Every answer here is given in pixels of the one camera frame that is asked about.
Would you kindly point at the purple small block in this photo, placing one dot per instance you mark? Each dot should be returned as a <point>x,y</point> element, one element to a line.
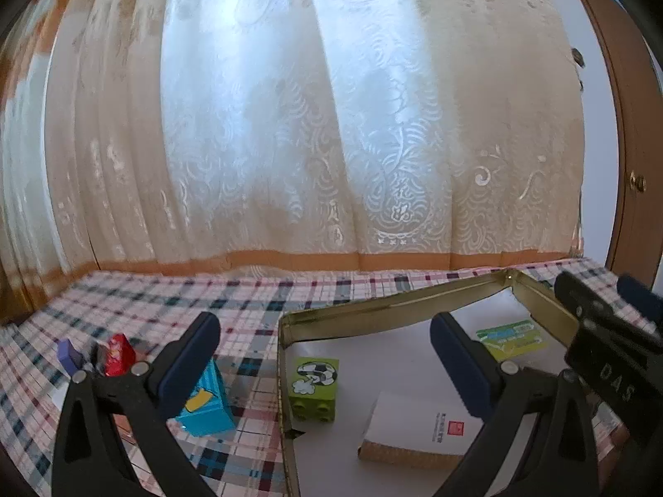
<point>71,360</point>

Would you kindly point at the white small box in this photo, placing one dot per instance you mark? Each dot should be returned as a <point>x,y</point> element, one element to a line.
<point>418,433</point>

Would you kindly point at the gold metal tin tray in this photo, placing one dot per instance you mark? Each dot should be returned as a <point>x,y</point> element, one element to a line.
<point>388,313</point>

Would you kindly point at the cream patterned curtain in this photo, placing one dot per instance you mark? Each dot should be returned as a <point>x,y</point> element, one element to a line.
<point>200,136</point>

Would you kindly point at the curtain tieback hook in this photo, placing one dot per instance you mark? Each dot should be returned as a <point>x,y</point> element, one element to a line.
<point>579,63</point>

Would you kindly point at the crumpled grey black wrapper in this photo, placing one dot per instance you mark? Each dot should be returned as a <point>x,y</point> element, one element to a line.
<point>98,358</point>

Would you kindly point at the teal toy brick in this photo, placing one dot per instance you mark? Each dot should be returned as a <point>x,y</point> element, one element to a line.
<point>207,411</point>

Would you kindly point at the dental floss pick box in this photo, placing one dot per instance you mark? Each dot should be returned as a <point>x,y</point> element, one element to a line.
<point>512,339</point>

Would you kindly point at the white paper liner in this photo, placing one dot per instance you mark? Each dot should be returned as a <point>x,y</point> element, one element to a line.
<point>401,362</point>

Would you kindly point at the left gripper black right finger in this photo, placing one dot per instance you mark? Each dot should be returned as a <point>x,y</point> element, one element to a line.
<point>559,458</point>

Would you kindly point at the brown wooden door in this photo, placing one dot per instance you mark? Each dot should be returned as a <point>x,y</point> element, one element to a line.
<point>636,241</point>

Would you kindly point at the plaid tablecloth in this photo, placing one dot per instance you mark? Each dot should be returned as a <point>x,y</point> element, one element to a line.
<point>247,461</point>

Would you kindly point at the red toy brick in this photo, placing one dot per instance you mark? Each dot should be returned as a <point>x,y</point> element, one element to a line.
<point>120,356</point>

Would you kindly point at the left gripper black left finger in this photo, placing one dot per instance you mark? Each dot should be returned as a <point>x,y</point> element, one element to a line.
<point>89,456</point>

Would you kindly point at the brass door knob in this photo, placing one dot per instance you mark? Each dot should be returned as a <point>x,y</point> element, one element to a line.
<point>637,182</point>

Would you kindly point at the green toy brick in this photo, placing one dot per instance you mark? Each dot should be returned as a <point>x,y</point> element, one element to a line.
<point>312,389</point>

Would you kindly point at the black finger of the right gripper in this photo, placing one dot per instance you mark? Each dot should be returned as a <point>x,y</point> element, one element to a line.
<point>638,295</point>
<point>586,305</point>

